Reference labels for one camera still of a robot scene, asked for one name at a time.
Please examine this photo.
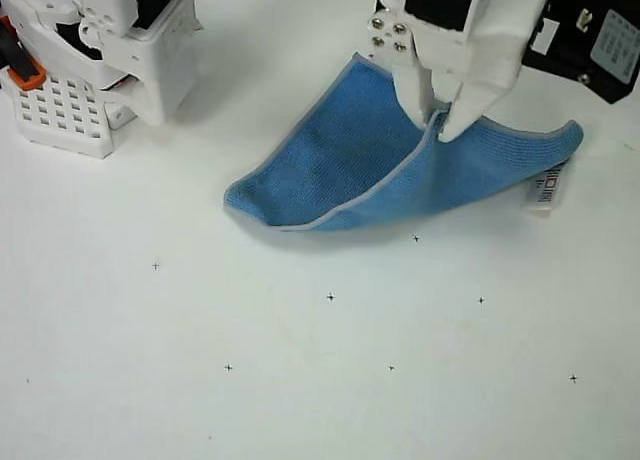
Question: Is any orange and black clamp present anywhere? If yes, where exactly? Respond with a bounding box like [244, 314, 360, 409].
[0, 17, 46, 90]

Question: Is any blue microfibre cloth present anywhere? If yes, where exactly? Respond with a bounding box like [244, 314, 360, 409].
[223, 52, 585, 233]

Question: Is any black camera module, grey label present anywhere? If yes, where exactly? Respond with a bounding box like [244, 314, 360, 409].
[519, 0, 640, 105]

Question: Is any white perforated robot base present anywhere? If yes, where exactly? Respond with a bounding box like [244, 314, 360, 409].
[0, 69, 117, 160]

